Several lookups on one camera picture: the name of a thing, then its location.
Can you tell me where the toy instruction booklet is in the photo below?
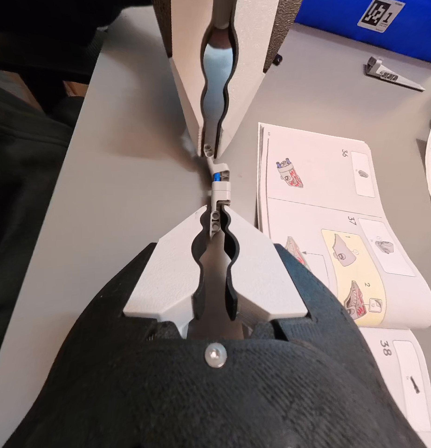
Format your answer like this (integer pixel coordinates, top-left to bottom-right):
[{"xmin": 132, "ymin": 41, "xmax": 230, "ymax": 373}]
[{"xmin": 256, "ymin": 122, "xmax": 431, "ymax": 436}]

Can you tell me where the black white marker tag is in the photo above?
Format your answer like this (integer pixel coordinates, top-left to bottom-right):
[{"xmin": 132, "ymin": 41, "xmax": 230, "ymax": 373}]
[{"xmin": 358, "ymin": 0, "xmax": 406, "ymax": 33}]

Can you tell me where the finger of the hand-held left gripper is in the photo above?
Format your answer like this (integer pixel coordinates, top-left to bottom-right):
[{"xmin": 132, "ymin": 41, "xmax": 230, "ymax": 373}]
[
  {"xmin": 215, "ymin": 0, "xmax": 281, "ymax": 159},
  {"xmin": 171, "ymin": 0, "xmax": 216, "ymax": 157}
]

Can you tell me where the grey toy brick with blue pins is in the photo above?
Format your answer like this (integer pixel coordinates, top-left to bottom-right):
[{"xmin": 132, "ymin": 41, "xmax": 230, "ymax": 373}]
[{"xmin": 202, "ymin": 143, "xmax": 229, "ymax": 182}]

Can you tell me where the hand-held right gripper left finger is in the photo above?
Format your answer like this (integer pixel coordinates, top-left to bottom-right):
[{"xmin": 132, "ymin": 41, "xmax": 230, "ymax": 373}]
[{"xmin": 124, "ymin": 206, "xmax": 210, "ymax": 339}]

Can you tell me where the grey toy wedge panel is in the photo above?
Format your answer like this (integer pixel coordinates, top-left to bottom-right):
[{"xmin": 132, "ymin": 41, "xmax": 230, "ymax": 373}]
[{"xmin": 363, "ymin": 56, "xmax": 426, "ymax": 92}]

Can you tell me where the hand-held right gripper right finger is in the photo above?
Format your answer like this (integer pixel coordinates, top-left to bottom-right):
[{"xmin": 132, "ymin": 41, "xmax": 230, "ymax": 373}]
[{"xmin": 220, "ymin": 206, "xmax": 309, "ymax": 339}]

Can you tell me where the person's dark clothing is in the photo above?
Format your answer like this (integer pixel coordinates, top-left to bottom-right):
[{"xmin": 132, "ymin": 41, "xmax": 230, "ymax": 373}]
[{"xmin": 0, "ymin": 82, "xmax": 84, "ymax": 368}]

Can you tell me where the blue box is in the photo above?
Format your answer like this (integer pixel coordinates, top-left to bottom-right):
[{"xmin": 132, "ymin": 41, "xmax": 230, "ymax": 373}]
[{"xmin": 294, "ymin": 0, "xmax": 431, "ymax": 65}]

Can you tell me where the grey toy brick part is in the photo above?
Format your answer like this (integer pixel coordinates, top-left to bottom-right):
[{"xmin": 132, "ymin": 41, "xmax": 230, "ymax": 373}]
[{"xmin": 208, "ymin": 181, "xmax": 233, "ymax": 239}]

